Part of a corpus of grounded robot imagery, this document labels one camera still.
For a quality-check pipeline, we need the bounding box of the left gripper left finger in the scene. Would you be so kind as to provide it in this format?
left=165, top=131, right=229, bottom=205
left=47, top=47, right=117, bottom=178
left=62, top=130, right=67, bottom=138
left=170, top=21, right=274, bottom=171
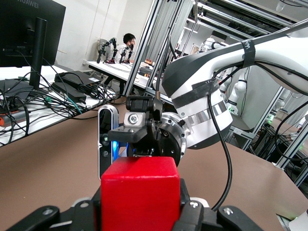
left=0, top=185, right=103, bottom=231

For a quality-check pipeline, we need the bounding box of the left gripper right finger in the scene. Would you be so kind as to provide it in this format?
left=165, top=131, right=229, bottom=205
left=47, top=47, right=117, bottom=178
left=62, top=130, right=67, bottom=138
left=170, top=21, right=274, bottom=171
left=173, top=178, right=265, bottom=231

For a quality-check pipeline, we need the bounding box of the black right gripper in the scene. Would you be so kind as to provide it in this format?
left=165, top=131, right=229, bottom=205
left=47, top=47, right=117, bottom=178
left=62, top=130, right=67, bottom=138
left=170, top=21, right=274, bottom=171
left=107, top=95, right=187, bottom=167

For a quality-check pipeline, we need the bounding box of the red wooden block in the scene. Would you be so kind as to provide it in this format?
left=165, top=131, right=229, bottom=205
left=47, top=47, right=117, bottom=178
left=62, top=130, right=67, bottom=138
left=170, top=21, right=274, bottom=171
left=100, top=156, right=180, bottom=231

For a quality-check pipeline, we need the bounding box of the brown paper table cover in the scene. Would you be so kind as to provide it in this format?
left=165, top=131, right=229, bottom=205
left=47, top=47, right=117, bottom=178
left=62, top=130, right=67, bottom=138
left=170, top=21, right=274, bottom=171
left=0, top=105, right=308, bottom=231

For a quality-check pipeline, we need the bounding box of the white workbench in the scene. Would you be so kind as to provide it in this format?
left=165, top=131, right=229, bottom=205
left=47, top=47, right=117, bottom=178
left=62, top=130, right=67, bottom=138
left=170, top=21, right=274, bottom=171
left=86, top=60, right=157, bottom=91

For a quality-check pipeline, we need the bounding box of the flat black box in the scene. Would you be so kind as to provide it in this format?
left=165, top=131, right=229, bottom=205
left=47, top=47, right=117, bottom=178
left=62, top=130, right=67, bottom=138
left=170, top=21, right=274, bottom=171
left=54, top=70, right=100, bottom=88
left=51, top=81, right=87, bottom=104

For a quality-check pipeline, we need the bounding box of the white desk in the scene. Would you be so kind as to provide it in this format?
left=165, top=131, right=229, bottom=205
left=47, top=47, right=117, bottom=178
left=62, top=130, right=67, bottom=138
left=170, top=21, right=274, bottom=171
left=0, top=64, right=116, bottom=147

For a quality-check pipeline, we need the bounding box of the seated person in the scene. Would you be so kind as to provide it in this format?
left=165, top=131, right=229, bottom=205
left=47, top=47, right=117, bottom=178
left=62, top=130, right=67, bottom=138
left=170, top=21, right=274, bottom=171
left=119, top=33, right=137, bottom=62

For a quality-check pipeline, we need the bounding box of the black power strip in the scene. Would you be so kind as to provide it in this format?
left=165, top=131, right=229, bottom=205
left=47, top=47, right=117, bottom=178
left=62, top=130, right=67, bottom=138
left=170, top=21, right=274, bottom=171
left=0, top=112, right=26, bottom=127

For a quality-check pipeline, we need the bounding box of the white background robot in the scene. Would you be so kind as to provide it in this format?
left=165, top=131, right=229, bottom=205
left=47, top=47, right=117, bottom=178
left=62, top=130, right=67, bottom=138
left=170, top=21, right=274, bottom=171
left=226, top=67, right=252, bottom=116
left=203, top=37, right=228, bottom=52

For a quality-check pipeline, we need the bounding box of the black Huawei monitor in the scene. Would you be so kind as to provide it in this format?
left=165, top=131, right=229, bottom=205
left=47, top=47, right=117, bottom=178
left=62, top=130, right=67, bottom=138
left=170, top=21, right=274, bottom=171
left=0, top=0, right=67, bottom=97

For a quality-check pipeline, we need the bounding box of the metal overhead rack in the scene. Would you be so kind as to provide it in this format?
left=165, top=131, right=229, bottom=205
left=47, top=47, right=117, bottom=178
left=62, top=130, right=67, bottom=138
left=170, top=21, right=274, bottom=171
left=182, top=0, right=308, bottom=39

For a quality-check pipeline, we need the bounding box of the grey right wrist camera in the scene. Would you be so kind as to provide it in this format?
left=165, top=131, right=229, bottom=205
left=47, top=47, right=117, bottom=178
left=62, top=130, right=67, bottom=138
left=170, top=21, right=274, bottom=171
left=97, top=105, right=119, bottom=181

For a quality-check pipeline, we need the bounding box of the black cable with brass plug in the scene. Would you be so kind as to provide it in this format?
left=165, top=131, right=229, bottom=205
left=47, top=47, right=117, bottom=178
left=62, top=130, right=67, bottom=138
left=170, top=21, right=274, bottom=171
left=154, top=33, right=175, bottom=100

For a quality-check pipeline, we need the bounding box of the green cable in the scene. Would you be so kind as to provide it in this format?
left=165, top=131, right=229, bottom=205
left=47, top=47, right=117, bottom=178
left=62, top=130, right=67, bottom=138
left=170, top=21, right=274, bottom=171
left=44, top=95, right=84, bottom=115

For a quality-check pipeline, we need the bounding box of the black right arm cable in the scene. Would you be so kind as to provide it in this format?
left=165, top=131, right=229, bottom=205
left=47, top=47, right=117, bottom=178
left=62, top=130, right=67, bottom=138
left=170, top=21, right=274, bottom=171
left=207, top=60, right=308, bottom=211

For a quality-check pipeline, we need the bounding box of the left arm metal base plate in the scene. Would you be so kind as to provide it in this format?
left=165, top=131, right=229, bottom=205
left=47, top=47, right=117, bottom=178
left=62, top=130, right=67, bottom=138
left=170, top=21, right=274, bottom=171
left=276, top=213, right=298, bottom=231

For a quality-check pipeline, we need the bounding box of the aluminium frame post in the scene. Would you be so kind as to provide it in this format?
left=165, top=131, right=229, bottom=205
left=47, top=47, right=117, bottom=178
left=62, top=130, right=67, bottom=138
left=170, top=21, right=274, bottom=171
left=271, top=120, right=308, bottom=169
left=123, top=0, right=180, bottom=97

